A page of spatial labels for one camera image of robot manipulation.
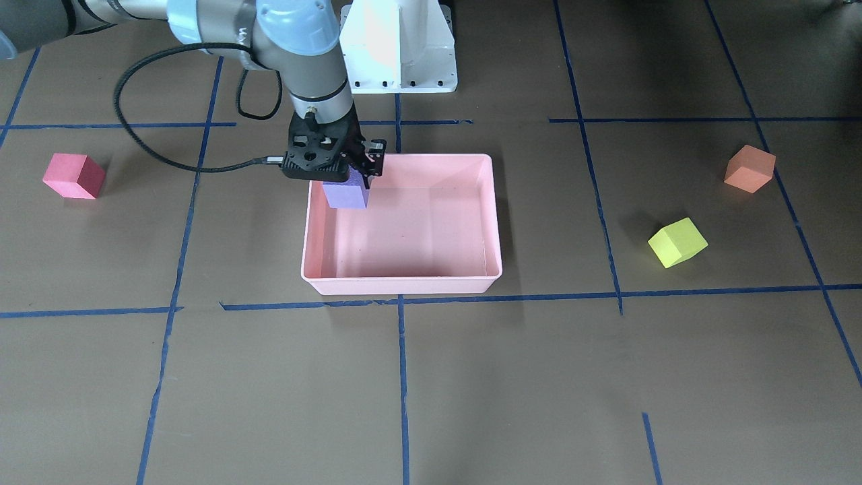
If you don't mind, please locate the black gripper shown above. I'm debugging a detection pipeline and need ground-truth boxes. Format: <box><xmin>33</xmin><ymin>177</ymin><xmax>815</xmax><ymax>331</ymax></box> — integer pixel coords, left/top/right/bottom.
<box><xmin>282</xmin><ymin>108</ymin><xmax>387</xmax><ymax>190</ymax></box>

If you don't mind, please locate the purple foam block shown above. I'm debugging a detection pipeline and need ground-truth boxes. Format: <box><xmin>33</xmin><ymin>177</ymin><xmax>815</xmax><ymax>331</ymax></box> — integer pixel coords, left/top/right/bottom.
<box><xmin>321</xmin><ymin>168</ymin><xmax>370</xmax><ymax>209</ymax></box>

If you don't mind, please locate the red foam block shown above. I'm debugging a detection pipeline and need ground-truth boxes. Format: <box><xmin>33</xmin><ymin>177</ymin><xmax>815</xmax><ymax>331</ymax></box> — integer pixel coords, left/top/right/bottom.
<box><xmin>41</xmin><ymin>153</ymin><xmax>106</xmax><ymax>199</ymax></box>

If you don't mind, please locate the yellow foam block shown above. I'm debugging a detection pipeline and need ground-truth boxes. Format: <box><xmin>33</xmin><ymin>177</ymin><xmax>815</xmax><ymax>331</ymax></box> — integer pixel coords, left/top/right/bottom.
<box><xmin>649</xmin><ymin>218</ymin><xmax>708</xmax><ymax>268</ymax></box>

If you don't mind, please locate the orange foam block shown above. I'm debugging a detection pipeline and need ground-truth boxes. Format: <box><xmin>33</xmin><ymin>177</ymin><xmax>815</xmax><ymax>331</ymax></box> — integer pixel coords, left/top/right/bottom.
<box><xmin>723</xmin><ymin>145</ymin><xmax>776</xmax><ymax>193</ymax></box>

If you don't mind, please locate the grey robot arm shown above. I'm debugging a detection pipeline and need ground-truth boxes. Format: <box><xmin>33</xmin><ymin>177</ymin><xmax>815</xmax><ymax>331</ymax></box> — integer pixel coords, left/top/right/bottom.
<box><xmin>1</xmin><ymin>1</ymin><xmax>386</xmax><ymax>189</ymax></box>

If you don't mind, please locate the pink plastic bin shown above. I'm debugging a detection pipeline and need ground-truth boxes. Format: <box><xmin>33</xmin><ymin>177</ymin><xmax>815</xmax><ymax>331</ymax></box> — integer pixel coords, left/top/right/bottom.
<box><xmin>301</xmin><ymin>154</ymin><xmax>504</xmax><ymax>295</ymax></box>

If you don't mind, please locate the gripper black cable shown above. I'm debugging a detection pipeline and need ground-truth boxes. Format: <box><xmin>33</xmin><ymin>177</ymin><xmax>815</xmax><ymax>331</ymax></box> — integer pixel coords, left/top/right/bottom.
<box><xmin>113</xmin><ymin>43</ymin><xmax>285</xmax><ymax>173</ymax></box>

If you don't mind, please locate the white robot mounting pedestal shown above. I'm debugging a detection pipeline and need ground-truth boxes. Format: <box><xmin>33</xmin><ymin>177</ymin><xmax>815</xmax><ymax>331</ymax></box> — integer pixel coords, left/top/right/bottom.
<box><xmin>339</xmin><ymin>1</ymin><xmax>459</xmax><ymax>95</ymax></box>

